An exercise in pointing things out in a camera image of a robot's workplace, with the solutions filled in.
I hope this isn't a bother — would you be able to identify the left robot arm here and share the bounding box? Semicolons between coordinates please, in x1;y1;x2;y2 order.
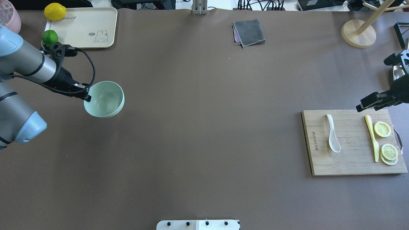
0;26;96;150

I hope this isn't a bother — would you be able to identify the pink bowl with ice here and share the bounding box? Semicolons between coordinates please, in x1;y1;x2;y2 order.
0;0;21;34

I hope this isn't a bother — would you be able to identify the yellow lemon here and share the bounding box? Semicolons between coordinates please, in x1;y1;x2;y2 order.
44;3;67;21

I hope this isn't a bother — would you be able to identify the aluminium frame post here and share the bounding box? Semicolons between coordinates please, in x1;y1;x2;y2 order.
192;0;208;15

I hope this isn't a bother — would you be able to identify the white ceramic spoon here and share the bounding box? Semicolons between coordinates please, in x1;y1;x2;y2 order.
326;114;341;153

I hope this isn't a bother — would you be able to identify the stacked lemon slice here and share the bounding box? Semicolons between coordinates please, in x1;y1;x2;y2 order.
380;144;398;165

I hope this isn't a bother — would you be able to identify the wooden mug tree stand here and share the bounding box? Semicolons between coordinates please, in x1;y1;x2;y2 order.
341;0;409;49

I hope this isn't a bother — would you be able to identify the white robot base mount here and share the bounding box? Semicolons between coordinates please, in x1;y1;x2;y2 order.
156;219;241;230

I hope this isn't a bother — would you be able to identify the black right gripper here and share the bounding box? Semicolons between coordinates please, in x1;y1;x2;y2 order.
356;75;409;112

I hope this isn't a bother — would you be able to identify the light green bowl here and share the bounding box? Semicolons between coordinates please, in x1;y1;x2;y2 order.
83;80;125;118

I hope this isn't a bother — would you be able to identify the green lime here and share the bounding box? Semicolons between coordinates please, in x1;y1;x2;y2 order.
42;30;59;46

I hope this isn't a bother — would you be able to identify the yellow plastic knife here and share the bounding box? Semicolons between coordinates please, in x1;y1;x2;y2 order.
364;115;380;163

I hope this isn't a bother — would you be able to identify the metal scoop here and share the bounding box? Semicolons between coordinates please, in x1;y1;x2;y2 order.
393;38;409;80

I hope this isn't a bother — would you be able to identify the beige rabbit tray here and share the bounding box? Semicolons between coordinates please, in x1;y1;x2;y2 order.
45;7;118;48

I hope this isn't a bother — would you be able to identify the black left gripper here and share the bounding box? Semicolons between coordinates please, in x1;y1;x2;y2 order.
43;66;92;102

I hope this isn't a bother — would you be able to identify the lemon slice near handle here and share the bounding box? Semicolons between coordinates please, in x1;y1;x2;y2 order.
373;121;391;137

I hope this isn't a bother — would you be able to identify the bamboo cutting board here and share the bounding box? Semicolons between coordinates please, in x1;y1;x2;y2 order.
301;109;408;176

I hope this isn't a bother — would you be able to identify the grey folded cloth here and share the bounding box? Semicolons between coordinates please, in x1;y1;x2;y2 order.
232;19;266;48

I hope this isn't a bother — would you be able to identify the black glass rack tray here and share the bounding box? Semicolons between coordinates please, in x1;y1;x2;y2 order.
393;22;409;50

